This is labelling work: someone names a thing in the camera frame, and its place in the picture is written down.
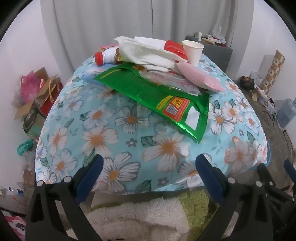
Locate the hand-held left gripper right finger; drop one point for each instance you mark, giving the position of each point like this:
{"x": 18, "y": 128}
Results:
{"x": 208, "y": 178}

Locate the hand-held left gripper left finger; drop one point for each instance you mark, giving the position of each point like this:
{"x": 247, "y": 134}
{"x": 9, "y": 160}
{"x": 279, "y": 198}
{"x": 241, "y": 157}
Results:
{"x": 90, "y": 176}

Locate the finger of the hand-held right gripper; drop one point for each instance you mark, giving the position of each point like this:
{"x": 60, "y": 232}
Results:
{"x": 290, "y": 170}
{"x": 266, "y": 176}

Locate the blue plastic basket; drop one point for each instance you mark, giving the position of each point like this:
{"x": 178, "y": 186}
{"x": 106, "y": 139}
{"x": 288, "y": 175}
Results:
{"x": 268, "y": 153}

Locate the green snack packet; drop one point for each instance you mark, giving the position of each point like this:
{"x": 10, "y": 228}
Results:
{"x": 138, "y": 90}

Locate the pink dotted pouch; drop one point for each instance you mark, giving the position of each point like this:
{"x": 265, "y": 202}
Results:
{"x": 198, "y": 75}

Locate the clear printed plastic bag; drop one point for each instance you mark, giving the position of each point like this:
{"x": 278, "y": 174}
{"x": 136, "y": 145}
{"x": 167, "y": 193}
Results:
{"x": 166, "y": 80}

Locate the white bottle with red cap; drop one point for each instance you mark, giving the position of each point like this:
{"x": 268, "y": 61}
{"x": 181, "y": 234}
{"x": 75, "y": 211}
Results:
{"x": 107, "y": 56}

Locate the white paper cup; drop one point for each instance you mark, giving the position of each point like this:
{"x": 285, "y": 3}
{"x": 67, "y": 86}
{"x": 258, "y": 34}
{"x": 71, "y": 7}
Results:
{"x": 193, "y": 54}

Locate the white paper towel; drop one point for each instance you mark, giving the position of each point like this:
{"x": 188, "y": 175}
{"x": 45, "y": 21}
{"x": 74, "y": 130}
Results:
{"x": 143, "y": 54}

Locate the red snack packet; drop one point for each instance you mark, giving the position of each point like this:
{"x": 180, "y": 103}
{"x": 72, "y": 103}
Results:
{"x": 173, "y": 47}

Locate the white paper napkin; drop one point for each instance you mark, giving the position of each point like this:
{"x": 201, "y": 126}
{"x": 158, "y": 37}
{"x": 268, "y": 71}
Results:
{"x": 152, "y": 41}

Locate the blue water jug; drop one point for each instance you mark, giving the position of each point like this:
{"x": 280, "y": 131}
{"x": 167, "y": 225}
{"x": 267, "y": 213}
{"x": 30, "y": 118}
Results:
{"x": 286, "y": 114}

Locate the blue floral tablecloth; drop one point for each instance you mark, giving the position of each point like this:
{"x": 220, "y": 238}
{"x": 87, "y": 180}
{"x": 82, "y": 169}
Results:
{"x": 104, "y": 120}

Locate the white and green fluffy rug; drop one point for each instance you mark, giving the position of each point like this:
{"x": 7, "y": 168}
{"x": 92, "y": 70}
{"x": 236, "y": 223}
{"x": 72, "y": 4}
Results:
{"x": 138, "y": 217}

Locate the teal plastic bag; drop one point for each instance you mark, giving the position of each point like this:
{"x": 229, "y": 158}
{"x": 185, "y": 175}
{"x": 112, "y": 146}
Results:
{"x": 26, "y": 147}

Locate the teal box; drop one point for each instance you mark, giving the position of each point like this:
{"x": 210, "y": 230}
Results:
{"x": 34, "y": 132}

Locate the pile of papers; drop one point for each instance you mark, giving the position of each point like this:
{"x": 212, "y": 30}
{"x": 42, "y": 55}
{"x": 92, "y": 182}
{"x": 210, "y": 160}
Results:
{"x": 263, "y": 96}

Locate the brown paper scrap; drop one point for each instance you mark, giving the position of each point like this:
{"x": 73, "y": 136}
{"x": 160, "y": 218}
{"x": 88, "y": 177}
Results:
{"x": 255, "y": 95}

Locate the round metal pot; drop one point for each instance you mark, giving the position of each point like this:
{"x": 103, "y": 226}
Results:
{"x": 31, "y": 119}

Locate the pink patterned bag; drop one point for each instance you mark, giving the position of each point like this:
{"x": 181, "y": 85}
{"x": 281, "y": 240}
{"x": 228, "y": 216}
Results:
{"x": 16, "y": 226}

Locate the dark printed box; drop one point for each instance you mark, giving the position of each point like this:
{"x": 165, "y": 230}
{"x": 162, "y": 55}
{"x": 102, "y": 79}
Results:
{"x": 247, "y": 82}

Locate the open cardboard box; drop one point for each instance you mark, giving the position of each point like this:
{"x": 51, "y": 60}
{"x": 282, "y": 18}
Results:
{"x": 22, "y": 109}

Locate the brown paper bag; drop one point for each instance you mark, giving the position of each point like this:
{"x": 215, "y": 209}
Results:
{"x": 49, "y": 89}

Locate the white plastic bag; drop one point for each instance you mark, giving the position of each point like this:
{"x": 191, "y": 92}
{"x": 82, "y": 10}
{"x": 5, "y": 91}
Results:
{"x": 256, "y": 77}

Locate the checkered patterned roll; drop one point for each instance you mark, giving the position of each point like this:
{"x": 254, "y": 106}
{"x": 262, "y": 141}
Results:
{"x": 274, "y": 69}

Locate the pink plastic bag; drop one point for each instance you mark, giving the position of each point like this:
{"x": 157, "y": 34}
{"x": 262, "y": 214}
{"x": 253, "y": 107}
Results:
{"x": 30, "y": 87}

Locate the white board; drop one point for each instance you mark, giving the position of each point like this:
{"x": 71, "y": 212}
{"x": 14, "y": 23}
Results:
{"x": 268, "y": 64}

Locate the grey cabinet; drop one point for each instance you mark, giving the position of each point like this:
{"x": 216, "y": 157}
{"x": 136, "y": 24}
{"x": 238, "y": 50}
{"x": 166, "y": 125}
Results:
{"x": 217, "y": 56}

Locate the clutter of small boxes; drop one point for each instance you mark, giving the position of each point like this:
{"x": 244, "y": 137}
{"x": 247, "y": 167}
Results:
{"x": 209, "y": 39}

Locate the small white bottle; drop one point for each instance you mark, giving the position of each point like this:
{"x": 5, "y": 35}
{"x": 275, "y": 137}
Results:
{"x": 199, "y": 36}

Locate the grey curtain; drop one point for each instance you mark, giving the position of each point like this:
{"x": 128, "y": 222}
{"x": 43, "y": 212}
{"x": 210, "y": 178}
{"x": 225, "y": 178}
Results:
{"x": 92, "y": 23}

